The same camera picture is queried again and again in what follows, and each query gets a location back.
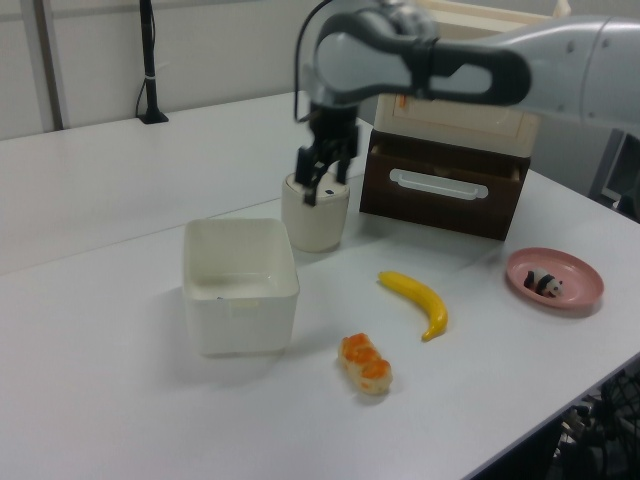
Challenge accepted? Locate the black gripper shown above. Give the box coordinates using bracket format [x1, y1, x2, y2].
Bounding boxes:
[294, 101, 362, 208]

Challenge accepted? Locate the white plastic open box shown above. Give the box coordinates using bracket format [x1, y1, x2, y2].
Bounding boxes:
[182, 217, 301, 358]

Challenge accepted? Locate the wooden drawer cabinet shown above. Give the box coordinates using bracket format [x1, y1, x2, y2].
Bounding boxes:
[372, 0, 572, 159]

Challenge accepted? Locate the yellow toy banana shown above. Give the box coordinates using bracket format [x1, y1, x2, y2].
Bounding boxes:
[377, 270, 449, 343]

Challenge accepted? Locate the toy bread with orange topping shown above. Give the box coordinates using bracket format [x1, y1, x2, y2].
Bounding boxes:
[339, 331, 395, 396]

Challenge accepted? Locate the black pole stand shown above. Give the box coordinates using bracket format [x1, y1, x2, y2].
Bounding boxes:
[135, 0, 170, 125]

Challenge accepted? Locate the small panda figurine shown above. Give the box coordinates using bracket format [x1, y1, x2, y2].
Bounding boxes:
[523, 268, 565, 298]

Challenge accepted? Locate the pink round plate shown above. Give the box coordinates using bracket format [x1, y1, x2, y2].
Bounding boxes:
[505, 246, 605, 311]

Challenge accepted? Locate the black mesh chair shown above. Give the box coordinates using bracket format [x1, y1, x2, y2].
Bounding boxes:
[557, 367, 640, 480]

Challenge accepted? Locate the black cable on robot arm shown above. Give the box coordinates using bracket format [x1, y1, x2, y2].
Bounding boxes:
[291, 0, 332, 124]

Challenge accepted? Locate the wooden drawer with white handle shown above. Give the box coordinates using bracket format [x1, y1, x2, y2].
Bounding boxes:
[358, 127, 530, 242]

